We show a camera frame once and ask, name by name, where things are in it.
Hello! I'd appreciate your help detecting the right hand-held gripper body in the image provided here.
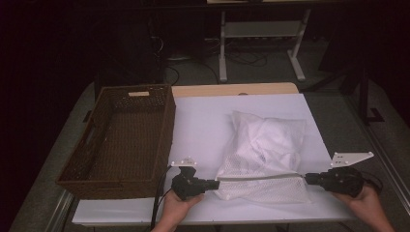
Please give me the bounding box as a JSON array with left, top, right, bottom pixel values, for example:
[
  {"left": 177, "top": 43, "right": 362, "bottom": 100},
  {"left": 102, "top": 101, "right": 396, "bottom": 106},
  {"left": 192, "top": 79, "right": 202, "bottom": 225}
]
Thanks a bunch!
[{"left": 319, "top": 151, "right": 375, "bottom": 198}]

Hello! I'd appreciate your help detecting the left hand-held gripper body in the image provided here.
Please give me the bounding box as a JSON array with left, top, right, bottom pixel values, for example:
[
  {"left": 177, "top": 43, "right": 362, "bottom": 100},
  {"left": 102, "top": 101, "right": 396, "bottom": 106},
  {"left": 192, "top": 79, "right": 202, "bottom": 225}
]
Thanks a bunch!
[{"left": 170, "top": 156, "right": 211, "bottom": 202}]

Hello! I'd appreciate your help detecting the white mesh laundry bag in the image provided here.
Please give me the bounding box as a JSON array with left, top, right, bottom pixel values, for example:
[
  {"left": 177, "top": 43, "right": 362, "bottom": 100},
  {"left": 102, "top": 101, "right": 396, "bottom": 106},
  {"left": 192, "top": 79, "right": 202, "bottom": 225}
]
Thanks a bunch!
[{"left": 214, "top": 110, "right": 312, "bottom": 204}]

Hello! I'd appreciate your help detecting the white garment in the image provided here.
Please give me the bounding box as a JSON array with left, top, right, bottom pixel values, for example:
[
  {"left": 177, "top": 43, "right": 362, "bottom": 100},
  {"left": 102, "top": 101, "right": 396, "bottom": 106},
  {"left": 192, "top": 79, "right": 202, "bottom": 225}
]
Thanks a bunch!
[{"left": 237, "top": 116, "right": 307, "bottom": 176}]

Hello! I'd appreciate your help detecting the brown wicker basket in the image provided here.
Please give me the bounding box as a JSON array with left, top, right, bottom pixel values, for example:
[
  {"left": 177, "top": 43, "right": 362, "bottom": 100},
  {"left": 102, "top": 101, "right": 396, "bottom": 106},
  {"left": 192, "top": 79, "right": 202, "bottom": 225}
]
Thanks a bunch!
[{"left": 55, "top": 83, "right": 177, "bottom": 200}]

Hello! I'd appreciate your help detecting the person's left hand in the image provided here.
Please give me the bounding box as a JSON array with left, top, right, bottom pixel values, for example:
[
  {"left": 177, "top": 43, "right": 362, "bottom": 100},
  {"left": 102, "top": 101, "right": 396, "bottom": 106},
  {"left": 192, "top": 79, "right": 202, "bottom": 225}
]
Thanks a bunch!
[{"left": 161, "top": 189, "right": 205, "bottom": 225}]

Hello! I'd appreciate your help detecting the person's right hand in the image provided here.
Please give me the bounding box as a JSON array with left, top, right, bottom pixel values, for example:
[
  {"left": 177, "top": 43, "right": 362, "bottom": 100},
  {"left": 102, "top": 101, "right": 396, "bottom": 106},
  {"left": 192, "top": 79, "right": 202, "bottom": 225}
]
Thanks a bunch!
[{"left": 333, "top": 183, "right": 385, "bottom": 222}]

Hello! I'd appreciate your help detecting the white board mat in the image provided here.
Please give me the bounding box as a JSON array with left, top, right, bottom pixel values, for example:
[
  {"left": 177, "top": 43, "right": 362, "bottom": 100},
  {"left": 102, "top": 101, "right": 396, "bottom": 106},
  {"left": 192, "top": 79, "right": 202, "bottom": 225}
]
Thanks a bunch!
[{"left": 72, "top": 93, "right": 356, "bottom": 226}]

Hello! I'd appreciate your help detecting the black metal stand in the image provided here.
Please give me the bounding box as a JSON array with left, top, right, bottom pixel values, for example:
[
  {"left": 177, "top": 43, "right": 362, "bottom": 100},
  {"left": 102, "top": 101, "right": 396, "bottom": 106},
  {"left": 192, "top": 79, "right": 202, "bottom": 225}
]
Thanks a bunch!
[{"left": 337, "top": 63, "right": 387, "bottom": 127}]

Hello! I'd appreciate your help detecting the white metal stand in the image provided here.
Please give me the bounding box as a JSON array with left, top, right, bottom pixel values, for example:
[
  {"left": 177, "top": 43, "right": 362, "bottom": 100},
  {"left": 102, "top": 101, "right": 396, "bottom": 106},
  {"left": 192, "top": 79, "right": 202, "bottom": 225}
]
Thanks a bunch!
[{"left": 218, "top": 8, "right": 312, "bottom": 83}]

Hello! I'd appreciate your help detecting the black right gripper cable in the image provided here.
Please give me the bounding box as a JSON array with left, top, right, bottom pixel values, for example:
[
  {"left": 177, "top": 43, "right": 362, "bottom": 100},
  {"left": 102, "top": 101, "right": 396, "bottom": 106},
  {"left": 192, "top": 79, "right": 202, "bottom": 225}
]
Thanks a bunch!
[{"left": 360, "top": 178, "right": 385, "bottom": 195}]

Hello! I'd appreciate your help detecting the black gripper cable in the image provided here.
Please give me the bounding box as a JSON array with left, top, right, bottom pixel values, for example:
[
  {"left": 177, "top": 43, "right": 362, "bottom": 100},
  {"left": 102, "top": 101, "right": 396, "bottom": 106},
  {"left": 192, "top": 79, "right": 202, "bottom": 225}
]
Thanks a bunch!
[
  {"left": 149, "top": 165, "right": 174, "bottom": 232},
  {"left": 360, "top": 178, "right": 385, "bottom": 195}
]

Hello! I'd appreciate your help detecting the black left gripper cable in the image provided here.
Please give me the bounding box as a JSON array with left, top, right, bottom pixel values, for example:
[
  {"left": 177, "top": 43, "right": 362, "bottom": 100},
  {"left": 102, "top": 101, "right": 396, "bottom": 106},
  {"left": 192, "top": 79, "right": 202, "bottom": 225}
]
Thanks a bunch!
[{"left": 149, "top": 165, "right": 174, "bottom": 232}]

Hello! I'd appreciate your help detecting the aluminium frame rail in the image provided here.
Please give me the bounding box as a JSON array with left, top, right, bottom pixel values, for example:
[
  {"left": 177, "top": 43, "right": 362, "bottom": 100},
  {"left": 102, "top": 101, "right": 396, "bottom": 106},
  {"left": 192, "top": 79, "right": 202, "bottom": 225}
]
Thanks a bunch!
[
  {"left": 44, "top": 188, "right": 75, "bottom": 232},
  {"left": 346, "top": 96, "right": 410, "bottom": 209}
]

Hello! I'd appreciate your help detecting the black floor cable tangle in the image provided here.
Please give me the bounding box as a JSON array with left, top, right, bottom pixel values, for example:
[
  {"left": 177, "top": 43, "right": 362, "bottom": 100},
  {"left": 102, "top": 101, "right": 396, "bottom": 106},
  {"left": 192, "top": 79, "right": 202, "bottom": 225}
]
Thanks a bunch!
[{"left": 224, "top": 47, "right": 269, "bottom": 68}]

